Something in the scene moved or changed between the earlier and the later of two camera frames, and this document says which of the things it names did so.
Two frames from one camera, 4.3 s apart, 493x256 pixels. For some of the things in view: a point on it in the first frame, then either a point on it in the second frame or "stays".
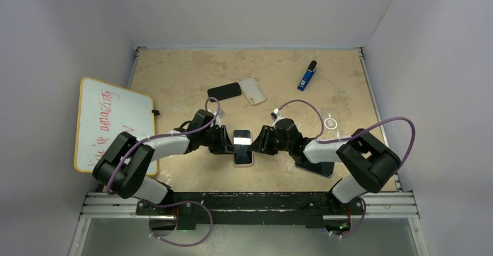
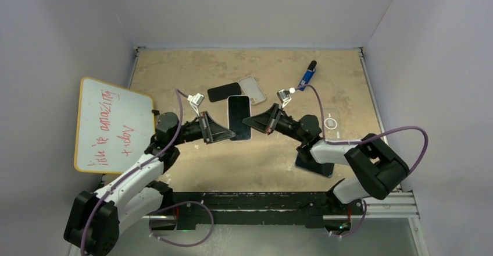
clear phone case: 252,89 stays
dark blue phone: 325,169 stays
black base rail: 190,209 stays
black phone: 242,139 → 239,109
